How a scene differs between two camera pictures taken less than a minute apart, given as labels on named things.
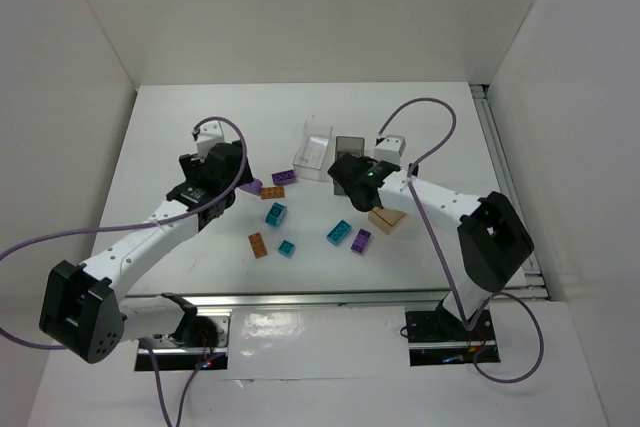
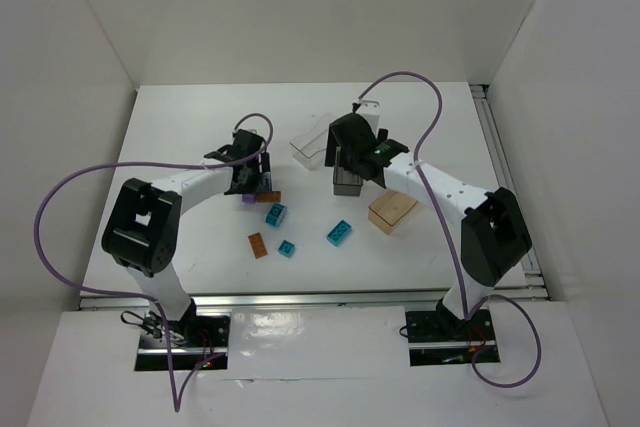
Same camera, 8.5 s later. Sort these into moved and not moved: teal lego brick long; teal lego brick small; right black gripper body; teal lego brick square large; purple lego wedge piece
Moved: right black gripper body; purple lego wedge piece
Not moved: teal lego brick square large; teal lego brick long; teal lego brick small
